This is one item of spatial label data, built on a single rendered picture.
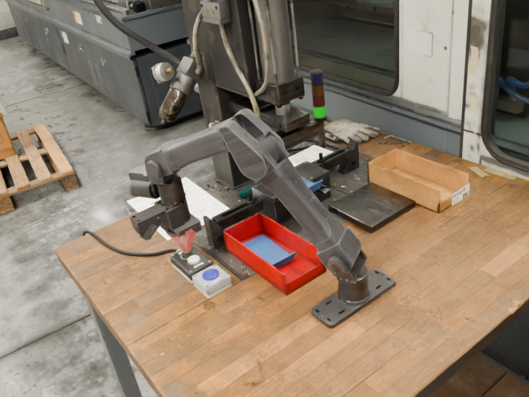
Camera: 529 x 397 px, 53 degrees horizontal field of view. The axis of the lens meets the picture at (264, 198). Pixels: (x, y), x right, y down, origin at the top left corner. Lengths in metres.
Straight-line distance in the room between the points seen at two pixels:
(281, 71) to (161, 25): 3.20
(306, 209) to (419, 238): 0.40
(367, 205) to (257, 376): 0.60
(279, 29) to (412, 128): 0.80
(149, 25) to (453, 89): 3.04
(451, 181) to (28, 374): 1.94
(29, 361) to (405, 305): 1.92
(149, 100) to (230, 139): 3.52
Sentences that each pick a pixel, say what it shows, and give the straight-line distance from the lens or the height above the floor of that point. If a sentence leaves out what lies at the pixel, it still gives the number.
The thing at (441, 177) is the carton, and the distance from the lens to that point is 1.57.
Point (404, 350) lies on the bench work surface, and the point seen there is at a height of 0.90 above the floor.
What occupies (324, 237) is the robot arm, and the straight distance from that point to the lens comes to 1.08.
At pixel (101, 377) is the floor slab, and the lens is 2.47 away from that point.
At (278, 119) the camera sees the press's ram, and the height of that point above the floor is 1.18.
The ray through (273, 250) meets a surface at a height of 0.91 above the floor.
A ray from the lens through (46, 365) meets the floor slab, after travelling 2.65.
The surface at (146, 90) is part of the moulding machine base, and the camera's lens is 4.50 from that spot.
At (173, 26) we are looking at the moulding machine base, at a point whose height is 0.82.
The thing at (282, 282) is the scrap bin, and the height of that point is 0.94.
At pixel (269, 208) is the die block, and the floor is 0.95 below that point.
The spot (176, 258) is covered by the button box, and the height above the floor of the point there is 0.93.
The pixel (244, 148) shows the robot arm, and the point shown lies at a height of 1.27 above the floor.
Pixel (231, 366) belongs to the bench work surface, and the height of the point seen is 0.90.
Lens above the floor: 1.69
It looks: 30 degrees down
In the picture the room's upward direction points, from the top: 8 degrees counter-clockwise
